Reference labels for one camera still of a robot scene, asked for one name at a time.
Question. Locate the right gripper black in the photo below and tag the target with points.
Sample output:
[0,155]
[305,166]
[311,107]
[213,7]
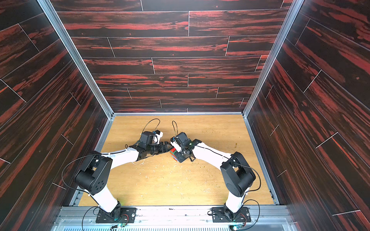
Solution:
[185,151]

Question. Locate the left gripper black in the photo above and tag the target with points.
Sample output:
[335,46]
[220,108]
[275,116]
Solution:
[165,147]

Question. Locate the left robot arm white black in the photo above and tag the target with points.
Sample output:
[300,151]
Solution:
[94,173]

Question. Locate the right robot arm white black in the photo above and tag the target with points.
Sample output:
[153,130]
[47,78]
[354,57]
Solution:
[237,174]

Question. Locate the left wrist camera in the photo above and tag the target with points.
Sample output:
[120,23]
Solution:
[157,136]

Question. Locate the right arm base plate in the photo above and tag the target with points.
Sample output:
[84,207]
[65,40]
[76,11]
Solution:
[224,215]

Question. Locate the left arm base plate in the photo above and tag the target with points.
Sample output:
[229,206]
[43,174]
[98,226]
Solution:
[124,215]

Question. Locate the aluminium front rail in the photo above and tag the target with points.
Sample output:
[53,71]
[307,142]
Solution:
[178,218]

